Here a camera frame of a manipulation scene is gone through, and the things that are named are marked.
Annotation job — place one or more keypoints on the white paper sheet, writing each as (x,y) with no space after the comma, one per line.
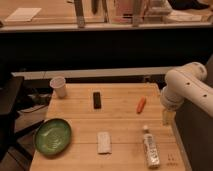
(23,15)

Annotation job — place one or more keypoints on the black rectangular block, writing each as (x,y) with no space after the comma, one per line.
(97,100)

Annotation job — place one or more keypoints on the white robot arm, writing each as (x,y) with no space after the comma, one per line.
(186,82)

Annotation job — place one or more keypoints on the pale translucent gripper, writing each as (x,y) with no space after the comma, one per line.
(167,116)

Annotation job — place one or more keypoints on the green plate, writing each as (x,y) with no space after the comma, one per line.
(53,137)

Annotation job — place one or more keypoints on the white sponge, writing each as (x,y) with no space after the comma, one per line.
(104,143)

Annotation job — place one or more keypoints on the grey metal post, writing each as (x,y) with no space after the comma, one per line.
(79,13)
(136,12)

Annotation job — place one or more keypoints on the black chair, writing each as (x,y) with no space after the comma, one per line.
(9,95)

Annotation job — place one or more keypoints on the white paper cup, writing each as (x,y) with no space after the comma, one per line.
(58,84)

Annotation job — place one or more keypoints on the orange carrot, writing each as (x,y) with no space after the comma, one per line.
(141,105)

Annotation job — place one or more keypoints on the clear plastic bottle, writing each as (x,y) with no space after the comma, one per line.
(150,148)

